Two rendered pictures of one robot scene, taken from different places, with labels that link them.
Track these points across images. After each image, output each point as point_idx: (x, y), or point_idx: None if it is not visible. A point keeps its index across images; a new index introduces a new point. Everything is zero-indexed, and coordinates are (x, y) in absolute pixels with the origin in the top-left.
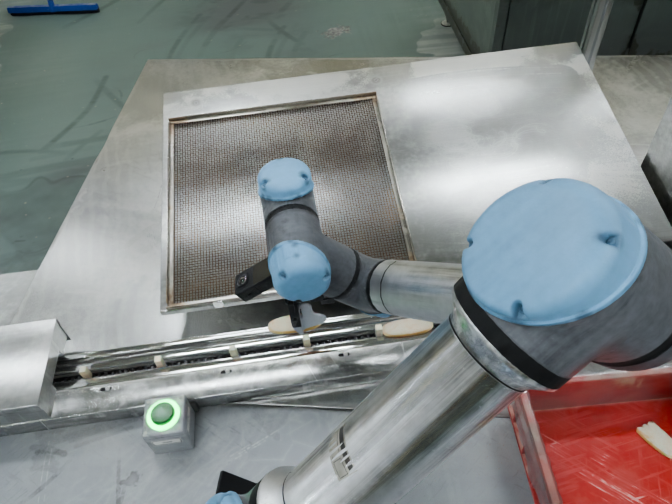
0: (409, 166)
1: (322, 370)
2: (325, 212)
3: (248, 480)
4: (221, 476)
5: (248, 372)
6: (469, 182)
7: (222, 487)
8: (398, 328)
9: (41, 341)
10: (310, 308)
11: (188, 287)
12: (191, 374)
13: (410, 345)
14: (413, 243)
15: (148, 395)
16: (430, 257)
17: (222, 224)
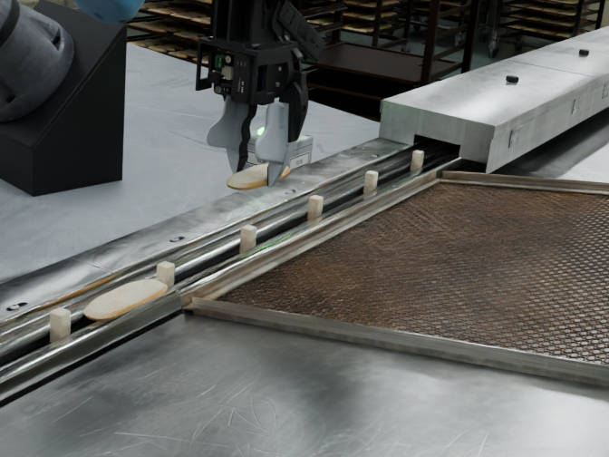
0: (475, 387)
1: (183, 222)
2: (464, 280)
3: (103, 51)
4: (120, 24)
5: (265, 198)
6: (294, 445)
7: (111, 24)
8: (137, 284)
9: (467, 116)
10: (225, 102)
11: (455, 191)
12: (320, 180)
13: (92, 274)
14: (254, 327)
15: (330, 163)
16: (194, 332)
17: (551, 217)
